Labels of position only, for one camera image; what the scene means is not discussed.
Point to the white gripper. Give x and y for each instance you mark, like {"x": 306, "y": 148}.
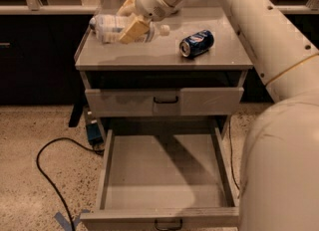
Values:
{"x": 156, "y": 10}

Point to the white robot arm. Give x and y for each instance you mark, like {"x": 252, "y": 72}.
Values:
{"x": 279, "y": 173}

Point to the closed grey top drawer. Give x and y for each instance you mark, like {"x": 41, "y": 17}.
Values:
{"x": 164, "y": 102}

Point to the grey metal drawer cabinet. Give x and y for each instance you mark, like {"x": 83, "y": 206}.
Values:
{"x": 130, "y": 125}

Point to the open grey middle drawer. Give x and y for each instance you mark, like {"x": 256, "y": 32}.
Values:
{"x": 164, "y": 182}

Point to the long beige back counter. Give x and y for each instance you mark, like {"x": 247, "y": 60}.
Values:
{"x": 81, "y": 9}

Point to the blue Pepsi soda can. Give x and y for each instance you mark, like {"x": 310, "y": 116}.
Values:
{"x": 196, "y": 44}

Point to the blue power adapter box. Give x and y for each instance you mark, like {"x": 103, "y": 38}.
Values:
{"x": 93, "y": 134}

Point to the dark lower wall cabinets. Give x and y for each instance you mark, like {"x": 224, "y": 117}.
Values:
{"x": 42, "y": 56}

